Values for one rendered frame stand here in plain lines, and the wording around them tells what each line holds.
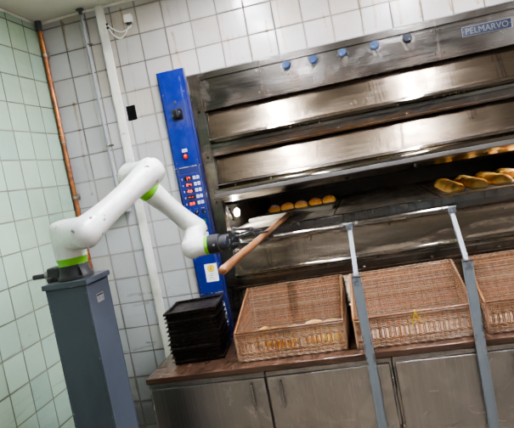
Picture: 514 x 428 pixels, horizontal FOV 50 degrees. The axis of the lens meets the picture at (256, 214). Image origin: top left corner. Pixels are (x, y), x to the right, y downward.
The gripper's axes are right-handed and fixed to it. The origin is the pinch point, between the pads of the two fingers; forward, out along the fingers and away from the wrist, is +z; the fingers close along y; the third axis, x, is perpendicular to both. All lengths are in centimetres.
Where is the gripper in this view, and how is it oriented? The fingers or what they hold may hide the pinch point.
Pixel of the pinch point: (262, 236)
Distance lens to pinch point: 262.3
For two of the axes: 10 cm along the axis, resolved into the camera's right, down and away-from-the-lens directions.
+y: 1.8, 9.8, 0.7
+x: -1.8, 1.0, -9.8
